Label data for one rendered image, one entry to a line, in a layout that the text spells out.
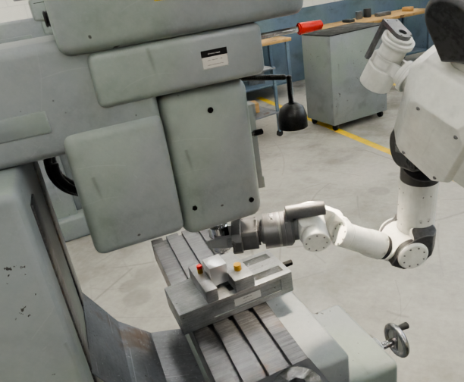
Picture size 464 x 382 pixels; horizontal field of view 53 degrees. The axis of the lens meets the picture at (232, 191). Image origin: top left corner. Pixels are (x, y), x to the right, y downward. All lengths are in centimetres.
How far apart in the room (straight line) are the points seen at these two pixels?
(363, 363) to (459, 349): 123
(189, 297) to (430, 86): 85
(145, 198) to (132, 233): 8
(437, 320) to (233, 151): 202
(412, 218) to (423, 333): 156
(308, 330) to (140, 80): 87
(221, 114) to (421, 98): 38
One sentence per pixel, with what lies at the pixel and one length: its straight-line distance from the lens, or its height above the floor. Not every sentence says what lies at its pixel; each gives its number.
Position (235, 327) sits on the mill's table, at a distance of 135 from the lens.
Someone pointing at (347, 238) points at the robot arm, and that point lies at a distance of 118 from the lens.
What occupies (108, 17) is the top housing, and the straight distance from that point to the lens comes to 86.
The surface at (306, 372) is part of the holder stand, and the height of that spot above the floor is 115.
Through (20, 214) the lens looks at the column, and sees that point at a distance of 82.
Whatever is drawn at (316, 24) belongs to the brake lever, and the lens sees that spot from 101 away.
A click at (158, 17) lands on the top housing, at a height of 177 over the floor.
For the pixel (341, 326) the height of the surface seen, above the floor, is 75.
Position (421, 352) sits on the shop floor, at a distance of 262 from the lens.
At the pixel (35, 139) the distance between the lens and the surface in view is 90.
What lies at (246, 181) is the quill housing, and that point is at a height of 141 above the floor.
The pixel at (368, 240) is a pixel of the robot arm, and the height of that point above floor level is 117.
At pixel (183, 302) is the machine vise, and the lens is 134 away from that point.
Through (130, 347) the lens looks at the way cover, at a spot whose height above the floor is 96.
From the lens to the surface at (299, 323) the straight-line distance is 144.
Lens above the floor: 181
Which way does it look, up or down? 24 degrees down
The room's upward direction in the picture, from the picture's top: 9 degrees counter-clockwise
